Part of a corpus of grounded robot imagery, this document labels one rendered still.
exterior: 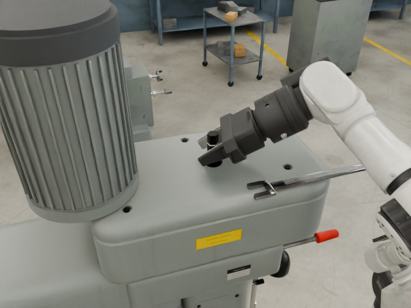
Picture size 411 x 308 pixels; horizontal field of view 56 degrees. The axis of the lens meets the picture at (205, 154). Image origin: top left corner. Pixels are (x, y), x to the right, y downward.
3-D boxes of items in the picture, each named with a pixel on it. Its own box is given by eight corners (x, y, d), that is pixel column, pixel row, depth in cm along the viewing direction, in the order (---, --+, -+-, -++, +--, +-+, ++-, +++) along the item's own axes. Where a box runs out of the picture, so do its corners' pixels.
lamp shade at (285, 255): (294, 268, 111) (297, 254, 107) (277, 282, 107) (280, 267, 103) (275, 253, 115) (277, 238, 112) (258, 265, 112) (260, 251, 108)
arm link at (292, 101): (300, 145, 75) (358, 120, 71) (284, 120, 66) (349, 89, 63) (281, 101, 81) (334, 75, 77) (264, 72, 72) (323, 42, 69)
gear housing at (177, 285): (241, 203, 106) (243, 174, 100) (281, 275, 87) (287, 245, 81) (117, 230, 98) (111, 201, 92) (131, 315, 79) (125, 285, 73)
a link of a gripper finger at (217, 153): (196, 154, 74) (224, 141, 72) (204, 166, 76) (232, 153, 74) (196, 160, 73) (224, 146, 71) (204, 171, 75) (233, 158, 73)
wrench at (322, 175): (358, 161, 78) (359, 158, 78) (370, 173, 75) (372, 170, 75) (246, 186, 72) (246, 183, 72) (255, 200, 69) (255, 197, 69)
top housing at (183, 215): (276, 165, 103) (282, 113, 94) (329, 238, 83) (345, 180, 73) (94, 201, 92) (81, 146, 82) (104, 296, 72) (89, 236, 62)
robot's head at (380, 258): (396, 272, 98) (375, 242, 101) (427, 264, 90) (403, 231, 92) (380, 286, 95) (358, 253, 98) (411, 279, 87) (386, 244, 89)
